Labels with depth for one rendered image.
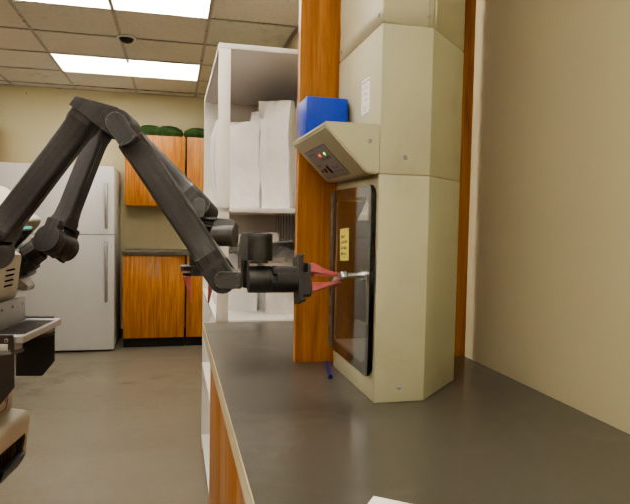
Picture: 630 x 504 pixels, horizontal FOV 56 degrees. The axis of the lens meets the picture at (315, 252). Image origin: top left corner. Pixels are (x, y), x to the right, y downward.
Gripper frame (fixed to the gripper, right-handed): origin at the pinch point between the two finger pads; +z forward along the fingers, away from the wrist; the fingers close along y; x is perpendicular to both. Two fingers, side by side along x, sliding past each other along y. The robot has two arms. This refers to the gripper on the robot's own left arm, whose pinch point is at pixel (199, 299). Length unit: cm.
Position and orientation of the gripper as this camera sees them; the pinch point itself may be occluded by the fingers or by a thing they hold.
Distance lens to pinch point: 161.6
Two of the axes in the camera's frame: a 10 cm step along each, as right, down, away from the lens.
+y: 9.7, 0.0, 2.4
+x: -2.4, -0.5, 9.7
